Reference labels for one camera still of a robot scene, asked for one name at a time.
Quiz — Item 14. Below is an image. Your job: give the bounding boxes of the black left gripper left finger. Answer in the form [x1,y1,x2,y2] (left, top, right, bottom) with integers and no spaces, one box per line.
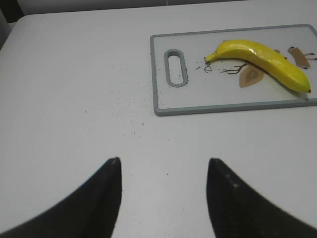
[0,157,122,238]

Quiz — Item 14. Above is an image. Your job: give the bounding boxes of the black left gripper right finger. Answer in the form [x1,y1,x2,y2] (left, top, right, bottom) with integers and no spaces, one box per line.
[206,158,317,238]

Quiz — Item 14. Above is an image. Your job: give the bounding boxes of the yellow plastic banana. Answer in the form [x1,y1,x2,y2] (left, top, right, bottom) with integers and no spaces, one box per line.
[205,39,312,93]

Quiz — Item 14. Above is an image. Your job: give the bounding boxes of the white grey-rimmed cutting board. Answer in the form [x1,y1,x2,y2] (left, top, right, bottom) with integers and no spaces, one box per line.
[150,24,317,116]

